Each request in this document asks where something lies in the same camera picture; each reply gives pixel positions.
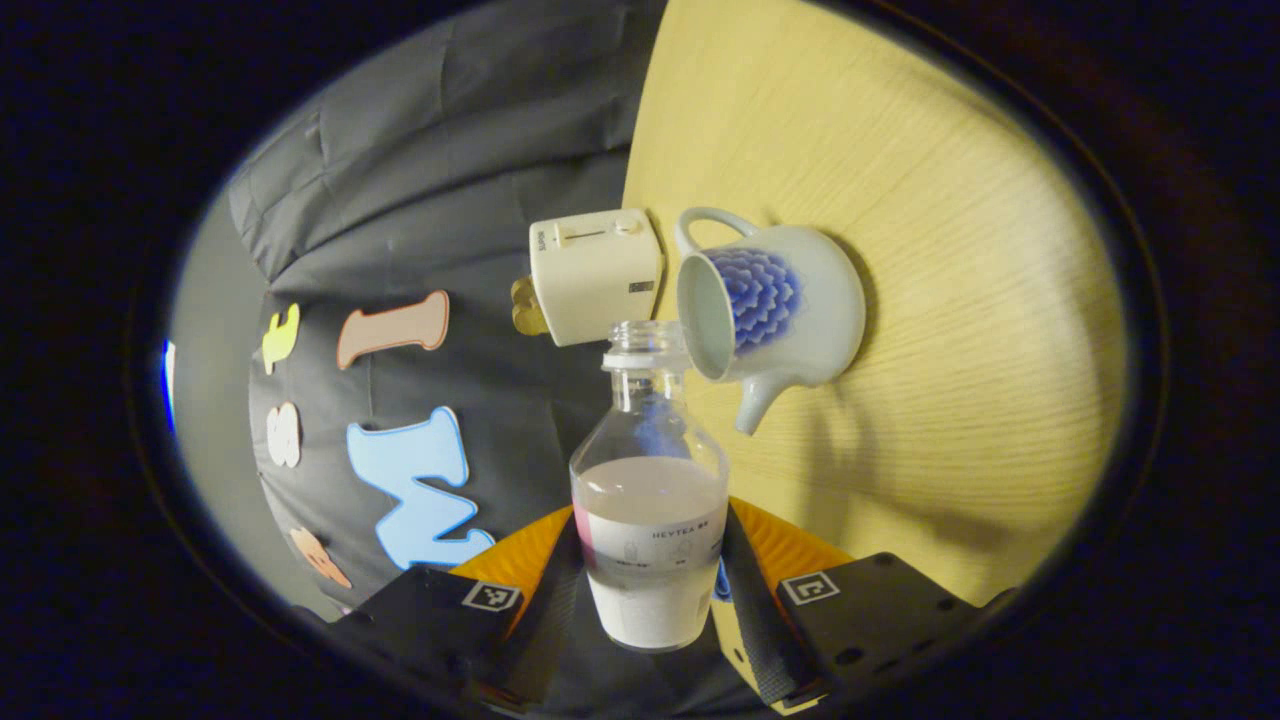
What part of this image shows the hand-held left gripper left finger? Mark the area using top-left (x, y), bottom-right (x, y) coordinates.
top-left (330, 505), bottom-right (583, 713)

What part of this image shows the white blue teacup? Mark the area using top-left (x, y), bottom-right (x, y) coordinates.
top-left (675, 206), bottom-right (867, 437)

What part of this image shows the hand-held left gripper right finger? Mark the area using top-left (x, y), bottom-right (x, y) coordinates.
top-left (715, 497), bottom-right (1016, 713)

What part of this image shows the white toaster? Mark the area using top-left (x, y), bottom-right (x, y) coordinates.
top-left (528, 207), bottom-right (666, 348)

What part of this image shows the black backdrop cloth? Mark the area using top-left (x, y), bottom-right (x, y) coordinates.
top-left (228, 0), bottom-right (761, 713)

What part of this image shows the clear plastic water bottle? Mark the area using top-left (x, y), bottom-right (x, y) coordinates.
top-left (568, 319), bottom-right (731, 653)

